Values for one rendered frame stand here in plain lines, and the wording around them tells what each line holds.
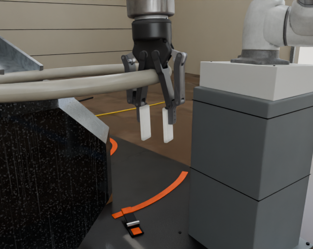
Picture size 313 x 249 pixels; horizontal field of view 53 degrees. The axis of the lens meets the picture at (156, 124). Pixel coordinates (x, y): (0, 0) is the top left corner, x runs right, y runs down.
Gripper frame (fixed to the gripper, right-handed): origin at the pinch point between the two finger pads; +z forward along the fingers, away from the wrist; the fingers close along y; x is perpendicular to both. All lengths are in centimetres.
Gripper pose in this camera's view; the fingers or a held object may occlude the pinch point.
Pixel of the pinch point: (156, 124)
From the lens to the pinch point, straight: 63.8
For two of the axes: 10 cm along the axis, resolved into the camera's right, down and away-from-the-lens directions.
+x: -4.7, 2.3, -8.6
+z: 0.5, 9.7, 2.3
